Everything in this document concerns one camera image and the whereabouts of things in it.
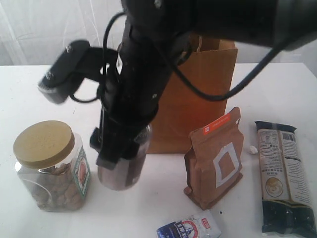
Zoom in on blue white salt packet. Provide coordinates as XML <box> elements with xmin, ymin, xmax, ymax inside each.
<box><xmin>157</xmin><ymin>210</ymin><xmax>222</xmax><ymax>238</ymax></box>

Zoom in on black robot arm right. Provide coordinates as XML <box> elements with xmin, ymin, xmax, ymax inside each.
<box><xmin>90</xmin><ymin>0</ymin><xmax>317</xmax><ymax>170</ymax></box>

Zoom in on black beige noodle package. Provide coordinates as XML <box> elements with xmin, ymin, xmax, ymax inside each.
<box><xmin>255</xmin><ymin>121</ymin><xmax>317</xmax><ymax>238</ymax></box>

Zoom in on small white pebble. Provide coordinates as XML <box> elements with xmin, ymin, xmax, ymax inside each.
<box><xmin>248</xmin><ymin>145</ymin><xmax>258</xmax><ymax>155</ymax></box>

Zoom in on black cable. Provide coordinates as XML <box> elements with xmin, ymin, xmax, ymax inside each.
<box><xmin>69</xmin><ymin>12</ymin><xmax>293</xmax><ymax>103</ymax></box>

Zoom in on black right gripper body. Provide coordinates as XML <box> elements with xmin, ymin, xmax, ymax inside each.
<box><xmin>101</xmin><ymin>24</ymin><xmax>188</xmax><ymax>124</ymax></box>

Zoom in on clear can dark contents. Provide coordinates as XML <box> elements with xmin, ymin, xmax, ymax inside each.
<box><xmin>96</xmin><ymin>124</ymin><xmax>152</xmax><ymax>191</ymax></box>

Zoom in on brown kraft standup pouch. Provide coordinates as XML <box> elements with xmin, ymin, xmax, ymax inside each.
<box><xmin>184</xmin><ymin>107</ymin><xmax>244</xmax><ymax>210</ymax></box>

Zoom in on brown paper bag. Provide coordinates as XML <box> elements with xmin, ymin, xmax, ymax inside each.
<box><xmin>148</xmin><ymin>34</ymin><xmax>238</xmax><ymax>154</ymax></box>

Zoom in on plastic nut jar yellow lid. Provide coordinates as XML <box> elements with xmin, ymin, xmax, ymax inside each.
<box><xmin>13</xmin><ymin>120</ymin><xmax>91</xmax><ymax>212</ymax></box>

